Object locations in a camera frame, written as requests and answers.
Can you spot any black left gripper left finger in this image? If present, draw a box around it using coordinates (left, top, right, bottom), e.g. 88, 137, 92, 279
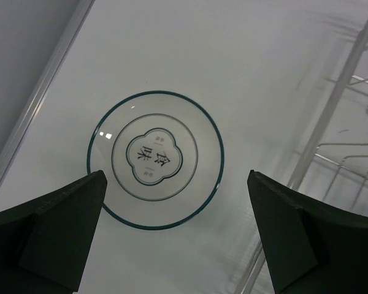
0, 170, 107, 293

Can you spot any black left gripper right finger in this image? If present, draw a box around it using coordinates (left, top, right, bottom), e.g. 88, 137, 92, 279
247, 170, 368, 293

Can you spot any thin green line plate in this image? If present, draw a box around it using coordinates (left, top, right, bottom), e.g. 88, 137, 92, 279
86, 90, 224, 230

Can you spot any metal wire dish rack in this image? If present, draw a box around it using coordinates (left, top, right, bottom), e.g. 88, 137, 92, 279
229, 1, 368, 293

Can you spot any aluminium table frame rail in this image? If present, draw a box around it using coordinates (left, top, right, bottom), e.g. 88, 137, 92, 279
0, 0, 94, 187

